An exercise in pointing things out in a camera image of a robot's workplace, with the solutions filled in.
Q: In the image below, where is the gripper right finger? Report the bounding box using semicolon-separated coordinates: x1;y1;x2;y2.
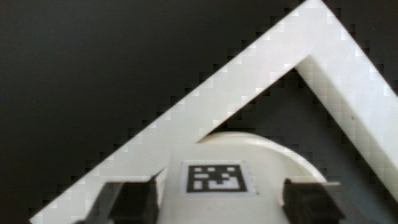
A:
281;178;369;224

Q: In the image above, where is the white barrier wall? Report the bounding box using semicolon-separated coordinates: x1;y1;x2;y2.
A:
297;27;398;201
30;0;325;224

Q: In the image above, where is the white stool leg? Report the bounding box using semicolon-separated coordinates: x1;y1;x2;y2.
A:
158;160;288;224

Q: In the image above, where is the white right barrier wall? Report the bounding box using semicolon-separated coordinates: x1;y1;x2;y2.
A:
297;27;398;201

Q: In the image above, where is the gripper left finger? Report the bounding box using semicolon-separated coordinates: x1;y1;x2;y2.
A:
73;178;160;224

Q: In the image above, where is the white front barrier wall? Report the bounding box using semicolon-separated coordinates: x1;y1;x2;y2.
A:
30;0;325;224

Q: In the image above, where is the white round stool seat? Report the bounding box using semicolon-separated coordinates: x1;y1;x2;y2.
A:
154;130;327;224

